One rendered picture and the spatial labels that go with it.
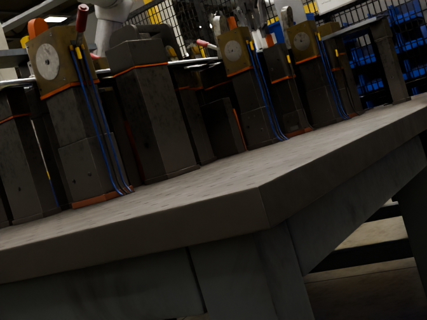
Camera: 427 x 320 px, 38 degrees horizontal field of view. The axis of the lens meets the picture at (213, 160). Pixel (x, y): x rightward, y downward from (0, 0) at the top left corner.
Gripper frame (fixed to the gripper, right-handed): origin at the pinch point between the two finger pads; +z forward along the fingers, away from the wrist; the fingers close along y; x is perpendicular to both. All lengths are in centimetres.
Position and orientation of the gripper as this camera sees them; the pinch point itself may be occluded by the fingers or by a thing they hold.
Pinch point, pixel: (259, 39)
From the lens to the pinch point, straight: 228.3
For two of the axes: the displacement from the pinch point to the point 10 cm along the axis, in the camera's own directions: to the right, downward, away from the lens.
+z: 2.9, 9.6, 0.2
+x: 6.0, -2.0, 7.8
